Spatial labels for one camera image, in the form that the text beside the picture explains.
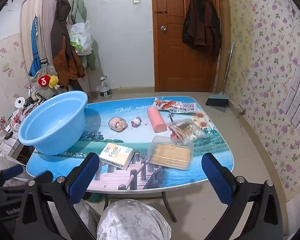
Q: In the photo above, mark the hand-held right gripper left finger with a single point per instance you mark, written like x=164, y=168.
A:
x=82, y=177

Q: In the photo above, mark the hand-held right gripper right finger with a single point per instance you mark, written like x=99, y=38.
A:
x=217, y=180

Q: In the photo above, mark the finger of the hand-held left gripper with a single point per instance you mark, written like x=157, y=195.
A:
x=12, y=172
x=43, y=178

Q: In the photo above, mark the yellow white tissue pack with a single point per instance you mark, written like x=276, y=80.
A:
x=115, y=155

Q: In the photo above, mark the clear box of wooden sticks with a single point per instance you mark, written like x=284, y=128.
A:
x=170, y=155

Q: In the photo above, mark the light blue plastic basin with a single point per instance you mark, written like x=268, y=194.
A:
x=52, y=125

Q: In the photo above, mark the clear zip bag of sticks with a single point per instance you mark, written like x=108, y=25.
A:
x=185, y=130

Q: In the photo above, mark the white red snack packet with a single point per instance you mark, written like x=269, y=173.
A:
x=175, y=106

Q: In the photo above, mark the pink earbud case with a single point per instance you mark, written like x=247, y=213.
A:
x=156, y=118

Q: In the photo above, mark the grey shoulder bag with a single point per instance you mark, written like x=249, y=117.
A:
x=46, y=68

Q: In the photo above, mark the scenic printed desktop table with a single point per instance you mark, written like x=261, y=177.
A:
x=140, y=140

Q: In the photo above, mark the white plastic floor bag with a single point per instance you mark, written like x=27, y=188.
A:
x=3, y=160

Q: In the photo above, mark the white tiled shelf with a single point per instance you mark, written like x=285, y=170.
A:
x=12, y=145

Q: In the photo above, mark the lying clear red-label bottle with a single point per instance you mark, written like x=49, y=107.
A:
x=15, y=126

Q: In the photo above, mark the face shaped toy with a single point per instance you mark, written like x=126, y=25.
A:
x=118, y=124

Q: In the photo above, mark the pile of small white packets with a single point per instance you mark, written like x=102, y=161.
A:
x=32, y=106

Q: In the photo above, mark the white round device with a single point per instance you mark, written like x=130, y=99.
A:
x=19, y=102

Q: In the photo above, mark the blue dustpan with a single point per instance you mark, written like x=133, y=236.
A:
x=223, y=108

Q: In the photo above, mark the small pink white toy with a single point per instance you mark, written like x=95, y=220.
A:
x=135, y=122

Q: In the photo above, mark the blue broom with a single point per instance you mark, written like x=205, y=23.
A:
x=217, y=100

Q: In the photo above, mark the large clear water bottle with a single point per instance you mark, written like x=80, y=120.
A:
x=105, y=88

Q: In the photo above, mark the red plush toy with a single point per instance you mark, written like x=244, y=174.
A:
x=43, y=81

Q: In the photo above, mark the yellow plush toy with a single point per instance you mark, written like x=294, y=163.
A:
x=54, y=81

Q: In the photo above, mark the brown orange jacket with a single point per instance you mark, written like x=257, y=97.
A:
x=65, y=55

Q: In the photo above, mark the blue hanging bag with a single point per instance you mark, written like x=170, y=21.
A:
x=35, y=50

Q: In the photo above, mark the brown wooden door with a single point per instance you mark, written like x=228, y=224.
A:
x=170, y=55

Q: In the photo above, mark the white green plastic bag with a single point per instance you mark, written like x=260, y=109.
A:
x=81, y=37

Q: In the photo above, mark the dark brown jacket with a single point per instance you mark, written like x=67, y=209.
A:
x=200, y=25

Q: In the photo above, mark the metal door knob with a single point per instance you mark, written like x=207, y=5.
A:
x=163, y=28

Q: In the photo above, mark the light wooden wardrobe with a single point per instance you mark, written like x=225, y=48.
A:
x=30, y=10

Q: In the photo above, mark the pale green jacket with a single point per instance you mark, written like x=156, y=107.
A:
x=78, y=10

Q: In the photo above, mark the wall water tap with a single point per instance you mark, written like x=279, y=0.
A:
x=241, y=110

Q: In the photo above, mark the white wall socket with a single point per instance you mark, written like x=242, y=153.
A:
x=6, y=66

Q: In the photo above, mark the white light switch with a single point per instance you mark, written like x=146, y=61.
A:
x=136, y=1

